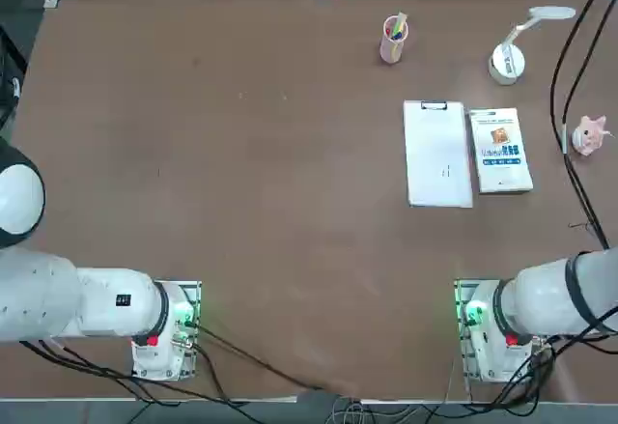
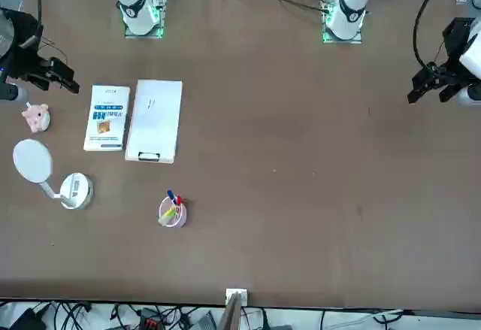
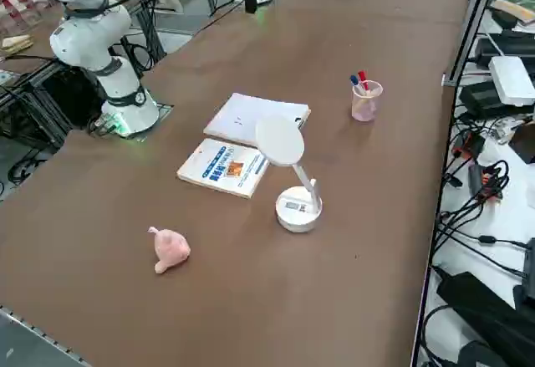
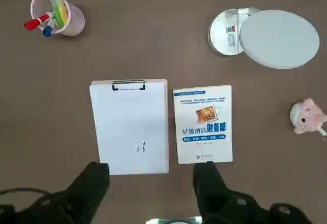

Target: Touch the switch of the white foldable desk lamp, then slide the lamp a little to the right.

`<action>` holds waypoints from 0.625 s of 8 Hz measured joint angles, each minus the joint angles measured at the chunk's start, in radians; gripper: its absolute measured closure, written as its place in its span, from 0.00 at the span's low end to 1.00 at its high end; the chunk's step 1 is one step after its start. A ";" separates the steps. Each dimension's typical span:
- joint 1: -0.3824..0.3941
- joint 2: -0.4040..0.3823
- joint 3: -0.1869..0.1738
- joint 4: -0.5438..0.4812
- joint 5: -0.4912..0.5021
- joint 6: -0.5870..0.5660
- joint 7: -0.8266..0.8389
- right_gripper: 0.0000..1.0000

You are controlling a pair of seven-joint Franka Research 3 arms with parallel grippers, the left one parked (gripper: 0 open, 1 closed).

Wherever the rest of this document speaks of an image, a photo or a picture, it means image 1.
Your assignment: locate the black base power cable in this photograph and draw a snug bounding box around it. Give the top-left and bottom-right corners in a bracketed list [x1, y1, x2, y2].
[185, 322, 329, 392]

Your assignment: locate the yellow-green ruler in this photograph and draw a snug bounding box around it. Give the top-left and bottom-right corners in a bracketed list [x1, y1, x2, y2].
[391, 10, 409, 42]

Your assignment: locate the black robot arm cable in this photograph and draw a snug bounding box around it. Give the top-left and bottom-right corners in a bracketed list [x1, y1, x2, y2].
[550, 0, 618, 251]
[559, 0, 618, 164]

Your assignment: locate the clipboard with white paper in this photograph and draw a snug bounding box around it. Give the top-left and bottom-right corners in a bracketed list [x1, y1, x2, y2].
[403, 99, 475, 210]

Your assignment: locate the white paperback book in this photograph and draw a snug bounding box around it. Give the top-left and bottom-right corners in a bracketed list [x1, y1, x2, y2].
[468, 107, 535, 195]

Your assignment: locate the pink plush toy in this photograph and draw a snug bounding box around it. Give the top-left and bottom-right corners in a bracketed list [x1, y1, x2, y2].
[572, 114, 608, 157]

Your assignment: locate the pink translucent pen cup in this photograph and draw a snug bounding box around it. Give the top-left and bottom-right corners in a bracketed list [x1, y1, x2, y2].
[379, 14, 411, 65]

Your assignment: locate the white foldable desk lamp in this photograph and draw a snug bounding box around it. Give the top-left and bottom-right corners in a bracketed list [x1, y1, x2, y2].
[488, 6, 577, 86]

